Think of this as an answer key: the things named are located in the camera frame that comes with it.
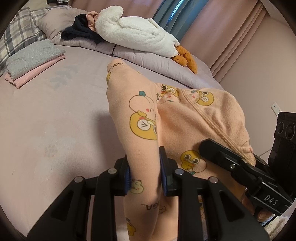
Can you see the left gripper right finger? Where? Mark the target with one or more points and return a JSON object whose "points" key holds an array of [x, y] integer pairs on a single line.
{"points": [[226, 217]]}

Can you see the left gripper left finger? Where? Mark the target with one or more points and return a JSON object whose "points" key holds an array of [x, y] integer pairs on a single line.
{"points": [[82, 202]]}

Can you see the peach cartoon print garment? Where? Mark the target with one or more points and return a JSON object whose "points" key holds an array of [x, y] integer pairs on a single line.
{"points": [[150, 115]]}

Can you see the pink folded garment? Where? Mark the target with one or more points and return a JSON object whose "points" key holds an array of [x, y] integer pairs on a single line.
{"points": [[19, 82]]}

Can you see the pink curtain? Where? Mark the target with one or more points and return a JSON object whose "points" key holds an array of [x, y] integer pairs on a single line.
{"points": [[218, 34]]}

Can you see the lilac folded duvet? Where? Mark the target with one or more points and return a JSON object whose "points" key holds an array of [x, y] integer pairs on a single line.
{"points": [[162, 65]]}

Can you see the grey folded garment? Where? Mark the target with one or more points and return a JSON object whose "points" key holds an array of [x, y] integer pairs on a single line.
{"points": [[31, 57]]}

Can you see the black garment on bed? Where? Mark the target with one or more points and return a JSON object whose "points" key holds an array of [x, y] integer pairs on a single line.
{"points": [[80, 29]]}

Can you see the teal curtain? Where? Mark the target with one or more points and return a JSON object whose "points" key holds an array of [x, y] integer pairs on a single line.
{"points": [[176, 17]]}

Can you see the plaid grey pillow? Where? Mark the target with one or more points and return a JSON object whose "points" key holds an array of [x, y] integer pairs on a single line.
{"points": [[22, 31]]}

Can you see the lilac pillow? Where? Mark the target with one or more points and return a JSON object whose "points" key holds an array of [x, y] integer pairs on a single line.
{"points": [[56, 20]]}

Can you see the white plush goose body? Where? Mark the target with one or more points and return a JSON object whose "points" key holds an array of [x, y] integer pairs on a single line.
{"points": [[135, 32]]}

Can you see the white wall socket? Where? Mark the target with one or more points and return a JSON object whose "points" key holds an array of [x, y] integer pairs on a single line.
{"points": [[276, 109]]}

